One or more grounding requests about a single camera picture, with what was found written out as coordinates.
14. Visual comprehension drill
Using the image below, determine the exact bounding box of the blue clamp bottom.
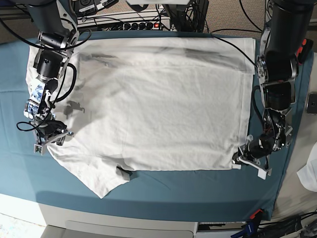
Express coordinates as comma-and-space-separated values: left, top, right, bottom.
230, 222, 256, 238

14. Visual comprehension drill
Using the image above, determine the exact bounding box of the orange black clamp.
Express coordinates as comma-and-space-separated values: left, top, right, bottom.
250, 209, 264, 221
296, 38, 314, 64

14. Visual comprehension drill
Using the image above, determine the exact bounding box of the white cloth right edge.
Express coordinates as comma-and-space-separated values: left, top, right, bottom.
297, 143, 317, 192

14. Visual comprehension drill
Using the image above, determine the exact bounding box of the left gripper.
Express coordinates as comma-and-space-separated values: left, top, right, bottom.
232, 135, 272, 180

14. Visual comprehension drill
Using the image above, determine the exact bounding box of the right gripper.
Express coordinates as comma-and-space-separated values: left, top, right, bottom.
33, 120, 74, 155

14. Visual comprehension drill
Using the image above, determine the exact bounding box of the grey device table edge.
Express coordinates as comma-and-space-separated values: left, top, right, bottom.
306, 92, 317, 115

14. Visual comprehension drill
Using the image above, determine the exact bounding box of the teal table cloth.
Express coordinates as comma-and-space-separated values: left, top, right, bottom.
0, 31, 314, 222

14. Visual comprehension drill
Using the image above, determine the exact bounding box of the orange black clamp top right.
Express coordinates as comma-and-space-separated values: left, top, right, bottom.
296, 38, 314, 64

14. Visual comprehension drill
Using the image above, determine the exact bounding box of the white T-shirt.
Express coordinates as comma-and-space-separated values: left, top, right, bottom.
26, 37, 256, 199

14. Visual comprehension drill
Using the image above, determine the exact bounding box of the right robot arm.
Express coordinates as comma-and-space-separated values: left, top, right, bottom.
23, 0, 80, 155

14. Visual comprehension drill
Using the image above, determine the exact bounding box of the orange black clamp bottom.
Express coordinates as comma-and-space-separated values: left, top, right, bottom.
250, 209, 264, 221

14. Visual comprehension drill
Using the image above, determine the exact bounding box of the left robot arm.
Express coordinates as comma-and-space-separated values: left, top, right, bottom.
232, 0, 317, 179

